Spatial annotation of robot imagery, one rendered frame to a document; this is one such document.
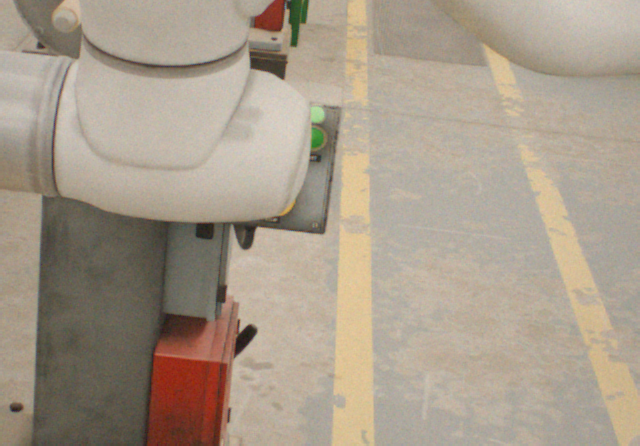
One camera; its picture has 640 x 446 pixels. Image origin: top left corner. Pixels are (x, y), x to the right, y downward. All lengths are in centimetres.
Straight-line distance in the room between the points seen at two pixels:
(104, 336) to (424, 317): 175
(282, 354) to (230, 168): 272
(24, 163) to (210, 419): 143
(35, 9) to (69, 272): 49
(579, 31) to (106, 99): 38
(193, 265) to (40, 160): 134
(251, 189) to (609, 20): 35
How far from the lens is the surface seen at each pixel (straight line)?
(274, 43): 534
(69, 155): 82
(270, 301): 378
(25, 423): 259
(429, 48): 669
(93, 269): 216
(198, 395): 221
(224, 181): 81
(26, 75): 84
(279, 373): 342
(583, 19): 101
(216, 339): 223
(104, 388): 225
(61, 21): 162
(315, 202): 189
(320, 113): 184
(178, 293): 219
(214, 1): 76
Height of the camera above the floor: 167
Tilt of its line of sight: 22 degrees down
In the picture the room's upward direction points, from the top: 7 degrees clockwise
